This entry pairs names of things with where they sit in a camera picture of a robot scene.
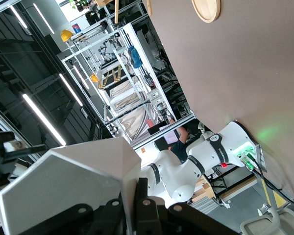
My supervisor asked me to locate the wooden cup rack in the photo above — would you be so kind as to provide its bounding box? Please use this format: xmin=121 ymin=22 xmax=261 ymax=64
xmin=95 ymin=0 xmax=221 ymax=24

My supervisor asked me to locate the light wooden workbench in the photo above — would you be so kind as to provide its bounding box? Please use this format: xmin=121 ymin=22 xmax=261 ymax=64
xmin=192 ymin=174 xmax=258 ymax=203

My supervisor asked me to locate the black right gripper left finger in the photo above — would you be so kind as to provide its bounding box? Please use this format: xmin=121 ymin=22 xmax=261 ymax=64
xmin=19 ymin=193 xmax=128 ymax=235

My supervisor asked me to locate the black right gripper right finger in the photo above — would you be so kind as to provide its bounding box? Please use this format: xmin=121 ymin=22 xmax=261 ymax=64
xmin=133 ymin=177 xmax=240 ymax=235

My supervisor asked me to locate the white aluminium frame cage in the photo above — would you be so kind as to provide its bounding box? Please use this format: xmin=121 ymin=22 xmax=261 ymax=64
xmin=61 ymin=23 xmax=196 ymax=150

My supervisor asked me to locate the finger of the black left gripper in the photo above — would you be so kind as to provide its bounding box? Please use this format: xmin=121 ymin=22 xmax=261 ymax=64
xmin=0 ymin=131 xmax=49 ymax=172

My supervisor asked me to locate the blue cloth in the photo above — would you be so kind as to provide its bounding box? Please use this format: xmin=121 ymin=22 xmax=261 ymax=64
xmin=127 ymin=46 xmax=143 ymax=69

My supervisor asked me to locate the white ceiling light strip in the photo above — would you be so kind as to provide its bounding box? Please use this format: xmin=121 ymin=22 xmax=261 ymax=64
xmin=22 ymin=94 xmax=67 ymax=147
xmin=9 ymin=5 xmax=28 ymax=29
xmin=58 ymin=72 xmax=84 ymax=108
xmin=32 ymin=2 xmax=55 ymax=35

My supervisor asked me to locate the beige chair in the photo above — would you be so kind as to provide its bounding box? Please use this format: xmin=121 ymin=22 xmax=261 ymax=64
xmin=240 ymin=203 xmax=294 ymax=235

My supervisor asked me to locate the yellow hard hat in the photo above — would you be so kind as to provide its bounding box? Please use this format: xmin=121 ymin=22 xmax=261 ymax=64
xmin=60 ymin=29 xmax=74 ymax=43

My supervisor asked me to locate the person in dark shirt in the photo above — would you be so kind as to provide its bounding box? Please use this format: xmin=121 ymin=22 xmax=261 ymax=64
xmin=168 ymin=119 xmax=201 ymax=164

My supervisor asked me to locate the black base cable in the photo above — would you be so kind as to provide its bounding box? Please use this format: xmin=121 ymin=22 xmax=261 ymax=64
xmin=244 ymin=155 xmax=294 ymax=210

